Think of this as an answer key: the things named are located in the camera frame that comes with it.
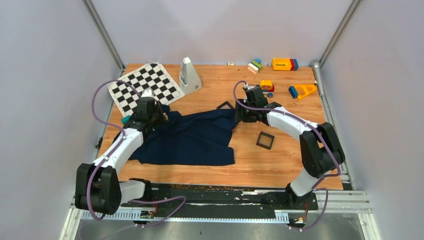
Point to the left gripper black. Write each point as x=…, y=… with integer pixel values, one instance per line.
x=158, y=108

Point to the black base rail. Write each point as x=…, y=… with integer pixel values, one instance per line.
x=226, y=202

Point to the grey metal pipe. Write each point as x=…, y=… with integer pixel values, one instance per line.
x=316, y=68

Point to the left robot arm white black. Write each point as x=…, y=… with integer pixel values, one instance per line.
x=98, y=188

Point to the toy car with yellow top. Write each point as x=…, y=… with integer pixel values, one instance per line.
x=267, y=87

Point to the yellow red blue brick box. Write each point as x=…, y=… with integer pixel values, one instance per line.
x=285, y=64

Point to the white green blue brick stack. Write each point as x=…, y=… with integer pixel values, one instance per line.
x=255, y=66

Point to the black square frame box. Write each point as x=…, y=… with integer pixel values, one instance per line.
x=265, y=140

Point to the white metronome-shaped object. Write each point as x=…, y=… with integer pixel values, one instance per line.
x=189, y=80

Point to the orange blue toy ramp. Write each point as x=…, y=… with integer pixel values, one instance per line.
x=300, y=91

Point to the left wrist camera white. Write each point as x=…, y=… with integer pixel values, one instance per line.
x=147, y=93

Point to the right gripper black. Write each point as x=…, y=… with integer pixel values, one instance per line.
x=239, y=115

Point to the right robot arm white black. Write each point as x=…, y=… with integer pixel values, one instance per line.
x=320, y=147

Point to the teal block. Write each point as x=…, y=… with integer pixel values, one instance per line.
x=125, y=119

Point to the navy blue garment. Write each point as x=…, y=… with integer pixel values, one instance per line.
x=198, y=139

